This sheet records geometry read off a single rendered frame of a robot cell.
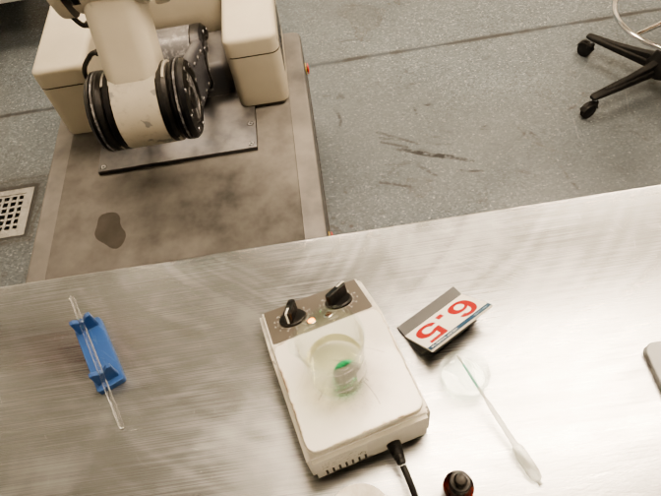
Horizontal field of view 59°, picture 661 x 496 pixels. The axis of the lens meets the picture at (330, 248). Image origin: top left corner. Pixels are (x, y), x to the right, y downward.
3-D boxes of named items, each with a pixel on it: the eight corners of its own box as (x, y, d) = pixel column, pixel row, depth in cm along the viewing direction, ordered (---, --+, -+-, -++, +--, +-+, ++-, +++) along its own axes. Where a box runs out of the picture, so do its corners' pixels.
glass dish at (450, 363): (454, 347, 68) (456, 339, 66) (498, 373, 65) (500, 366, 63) (429, 384, 65) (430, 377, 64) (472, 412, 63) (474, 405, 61)
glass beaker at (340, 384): (360, 337, 60) (354, 296, 53) (378, 395, 57) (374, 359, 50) (295, 354, 60) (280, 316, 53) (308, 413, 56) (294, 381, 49)
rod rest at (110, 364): (77, 332, 74) (63, 319, 71) (101, 319, 75) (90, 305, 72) (100, 396, 69) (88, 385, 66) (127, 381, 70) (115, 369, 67)
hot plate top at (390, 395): (272, 349, 61) (270, 345, 60) (378, 308, 63) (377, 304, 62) (310, 459, 55) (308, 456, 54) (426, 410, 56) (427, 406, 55)
